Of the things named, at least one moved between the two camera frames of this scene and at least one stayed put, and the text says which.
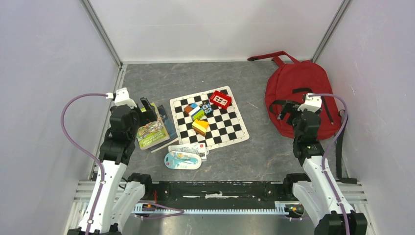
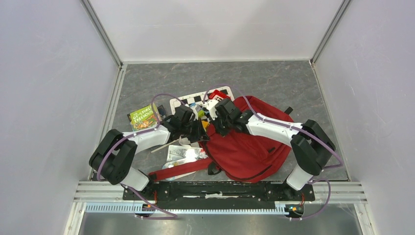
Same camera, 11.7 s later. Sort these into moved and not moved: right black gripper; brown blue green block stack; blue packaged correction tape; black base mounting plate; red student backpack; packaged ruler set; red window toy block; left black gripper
Moved: red student backpack; blue packaged correction tape; left black gripper; right black gripper
Not moved: packaged ruler set; brown blue green block stack; red window toy block; black base mounting plate
